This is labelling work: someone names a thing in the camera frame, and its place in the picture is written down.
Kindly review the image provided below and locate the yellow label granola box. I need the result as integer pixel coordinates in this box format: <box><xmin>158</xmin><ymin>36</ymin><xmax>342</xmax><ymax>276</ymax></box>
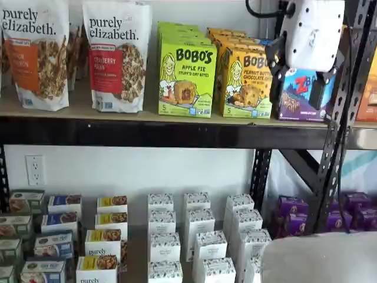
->
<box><xmin>84</xmin><ymin>228</ymin><xmax>123</xmax><ymax>261</ymax></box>
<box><xmin>96</xmin><ymin>195</ymin><xmax>128</xmax><ymax>215</ymax></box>
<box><xmin>94</xmin><ymin>211</ymin><xmax>128</xmax><ymax>237</ymax></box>
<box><xmin>75</xmin><ymin>254</ymin><xmax>121</xmax><ymax>283</ymax></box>

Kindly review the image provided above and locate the black metal shelving unit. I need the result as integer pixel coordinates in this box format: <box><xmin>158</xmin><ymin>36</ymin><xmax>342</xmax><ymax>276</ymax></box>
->
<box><xmin>0</xmin><ymin>0</ymin><xmax>377</xmax><ymax>236</ymax></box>
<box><xmin>334</xmin><ymin>0</ymin><xmax>377</xmax><ymax>151</ymax></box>

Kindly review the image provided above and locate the white patterned pantry box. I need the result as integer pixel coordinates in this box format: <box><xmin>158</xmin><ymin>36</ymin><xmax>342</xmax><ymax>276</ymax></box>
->
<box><xmin>230</xmin><ymin>208</ymin><xmax>264</xmax><ymax>237</ymax></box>
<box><xmin>192</xmin><ymin>256</ymin><xmax>237</xmax><ymax>283</ymax></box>
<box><xmin>225</xmin><ymin>193</ymin><xmax>256</xmax><ymax>233</ymax></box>
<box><xmin>186</xmin><ymin>208</ymin><xmax>216</xmax><ymax>237</ymax></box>
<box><xmin>147</xmin><ymin>209</ymin><xmax>177</xmax><ymax>236</ymax></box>
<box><xmin>192</xmin><ymin>230</ymin><xmax>228</xmax><ymax>264</ymax></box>
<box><xmin>147</xmin><ymin>192</ymin><xmax>175</xmax><ymax>213</ymax></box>
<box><xmin>236</xmin><ymin>229</ymin><xmax>272</xmax><ymax>261</ymax></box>
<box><xmin>183</xmin><ymin>191</ymin><xmax>211</xmax><ymax>212</ymax></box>
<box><xmin>147</xmin><ymin>260</ymin><xmax>184</xmax><ymax>283</ymax></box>
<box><xmin>149</xmin><ymin>232</ymin><xmax>181</xmax><ymax>264</ymax></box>
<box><xmin>243</xmin><ymin>255</ymin><xmax>263</xmax><ymax>283</ymax></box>

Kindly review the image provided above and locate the purple snack box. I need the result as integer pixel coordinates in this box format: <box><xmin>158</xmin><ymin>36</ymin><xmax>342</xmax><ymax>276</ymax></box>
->
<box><xmin>342</xmin><ymin>190</ymin><xmax>371</xmax><ymax>208</ymax></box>
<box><xmin>277</xmin><ymin>196</ymin><xmax>310</xmax><ymax>218</ymax></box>
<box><xmin>357</xmin><ymin>207</ymin><xmax>377</xmax><ymax>233</ymax></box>
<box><xmin>276</xmin><ymin>213</ymin><xmax>310</xmax><ymax>239</ymax></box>
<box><xmin>325</xmin><ymin>210</ymin><xmax>353</xmax><ymax>234</ymax></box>

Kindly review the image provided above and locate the blue oatmeal box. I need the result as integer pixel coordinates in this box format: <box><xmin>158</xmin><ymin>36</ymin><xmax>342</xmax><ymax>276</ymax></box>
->
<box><xmin>19</xmin><ymin>259</ymin><xmax>67</xmax><ymax>283</ymax></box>
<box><xmin>40</xmin><ymin>211</ymin><xmax>80</xmax><ymax>237</ymax></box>
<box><xmin>34</xmin><ymin>232</ymin><xmax>75</xmax><ymax>261</ymax></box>
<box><xmin>47</xmin><ymin>193</ymin><xmax>82</xmax><ymax>218</ymax></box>

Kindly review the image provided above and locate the green Bobo's apple pie box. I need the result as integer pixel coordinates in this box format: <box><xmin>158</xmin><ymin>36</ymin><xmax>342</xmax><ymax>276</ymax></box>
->
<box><xmin>158</xmin><ymin>44</ymin><xmax>218</xmax><ymax>116</ymax></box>
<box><xmin>158</xmin><ymin>28</ymin><xmax>213</xmax><ymax>50</ymax></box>
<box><xmin>157</xmin><ymin>21</ymin><xmax>204</xmax><ymax>35</ymax></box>

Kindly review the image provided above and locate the red label granola bag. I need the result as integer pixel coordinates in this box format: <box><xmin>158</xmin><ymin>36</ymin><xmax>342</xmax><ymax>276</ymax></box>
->
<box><xmin>82</xmin><ymin>0</ymin><xmax>153</xmax><ymax>113</ymax></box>

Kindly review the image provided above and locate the white granola bag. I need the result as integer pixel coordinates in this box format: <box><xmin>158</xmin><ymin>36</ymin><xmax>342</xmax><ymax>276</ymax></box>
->
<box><xmin>67</xmin><ymin>22</ymin><xmax>90</xmax><ymax>83</ymax></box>

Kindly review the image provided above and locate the white wall outlet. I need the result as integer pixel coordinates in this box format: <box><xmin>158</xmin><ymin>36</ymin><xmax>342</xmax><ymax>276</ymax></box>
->
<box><xmin>25</xmin><ymin>154</ymin><xmax>45</xmax><ymax>187</ymax></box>

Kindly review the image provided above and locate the orange snack box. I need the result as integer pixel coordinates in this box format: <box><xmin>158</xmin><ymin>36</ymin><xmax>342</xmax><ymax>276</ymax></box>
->
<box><xmin>355</xmin><ymin>28</ymin><xmax>377</xmax><ymax>122</ymax></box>

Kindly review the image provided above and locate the yellow Bobo's peanut butter box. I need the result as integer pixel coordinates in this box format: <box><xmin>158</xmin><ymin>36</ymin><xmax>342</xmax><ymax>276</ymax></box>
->
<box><xmin>221</xmin><ymin>47</ymin><xmax>274</xmax><ymax>119</ymax></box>
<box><xmin>214</xmin><ymin>35</ymin><xmax>267</xmax><ymax>60</ymax></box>
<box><xmin>207</xmin><ymin>27</ymin><xmax>254</xmax><ymax>42</ymax></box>

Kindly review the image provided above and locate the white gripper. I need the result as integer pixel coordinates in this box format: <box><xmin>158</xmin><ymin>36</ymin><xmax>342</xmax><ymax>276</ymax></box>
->
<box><xmin>264</xmin><ymin>0</ymin><xmax>346</xmax><ymax>111</ymax></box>

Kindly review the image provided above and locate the green oatmeal box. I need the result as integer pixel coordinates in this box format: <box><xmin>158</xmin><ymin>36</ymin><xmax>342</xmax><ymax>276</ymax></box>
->
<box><xmin>0</xmin><ymin>237</ymin><xmax>24</xmax><ymax>264</ymax></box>
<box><xmin>0</xmin><ymin>214</ymin><xmax>34</xmax><ymax>240</ymax></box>
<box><xmin>8</xmin><ymin>189</ymin><xmax>45</xmax><ymax>215</ymax></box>
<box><xmin>0</xmin><ymin>264</ymin><xmax>16</xmax><ymax>283</ymax></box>

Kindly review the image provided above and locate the orange label granola bag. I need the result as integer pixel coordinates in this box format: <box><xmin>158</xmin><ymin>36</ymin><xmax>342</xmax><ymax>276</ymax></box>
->
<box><xmin>0</xmin><ymin>0</ymin><xmax>71</xmax><ymax>112</ymax></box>

